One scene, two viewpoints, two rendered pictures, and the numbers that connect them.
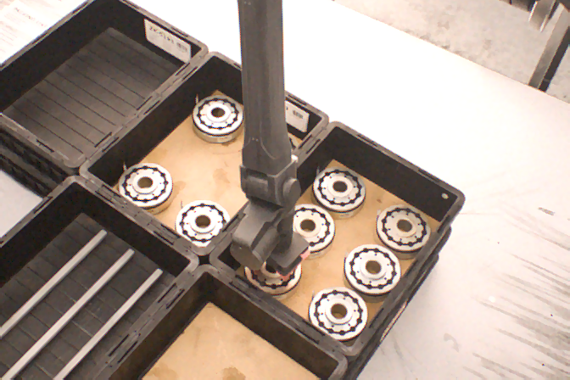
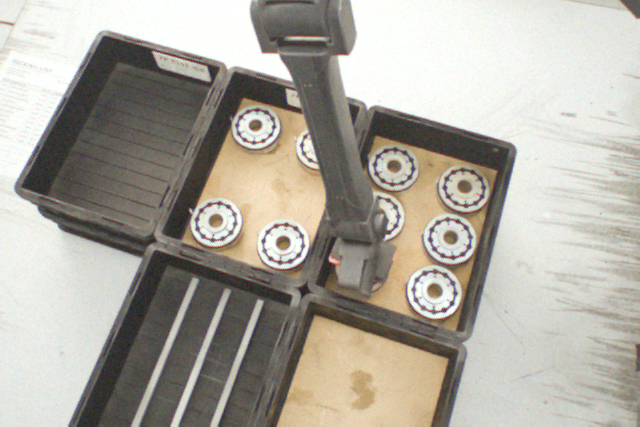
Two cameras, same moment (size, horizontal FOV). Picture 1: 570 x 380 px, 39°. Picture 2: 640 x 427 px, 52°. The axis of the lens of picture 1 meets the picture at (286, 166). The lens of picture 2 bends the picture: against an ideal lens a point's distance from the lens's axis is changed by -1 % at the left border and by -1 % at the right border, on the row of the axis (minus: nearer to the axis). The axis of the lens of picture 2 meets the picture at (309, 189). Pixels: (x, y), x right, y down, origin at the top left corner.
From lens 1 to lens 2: 41 cm
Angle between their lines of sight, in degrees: 14
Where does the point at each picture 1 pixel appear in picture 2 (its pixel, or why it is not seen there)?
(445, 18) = not seen: outside the picture
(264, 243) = (367, 277)
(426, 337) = (501, 269)
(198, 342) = (319, 356)
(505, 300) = (558, 212)
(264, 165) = (353, 216)
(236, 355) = (356, 358)
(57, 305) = (181, 363)
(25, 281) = (143, 349)
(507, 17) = not seen: outside the picture
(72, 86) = (106, 137)
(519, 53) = not seen: outside the picture
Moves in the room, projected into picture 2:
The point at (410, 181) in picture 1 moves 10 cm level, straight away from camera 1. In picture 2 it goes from (458, 143) to (456, 99)
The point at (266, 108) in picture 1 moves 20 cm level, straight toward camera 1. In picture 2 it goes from (347, 171) to (391, 313)
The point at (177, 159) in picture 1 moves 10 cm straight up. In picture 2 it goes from (234, 183) to (226, 162)
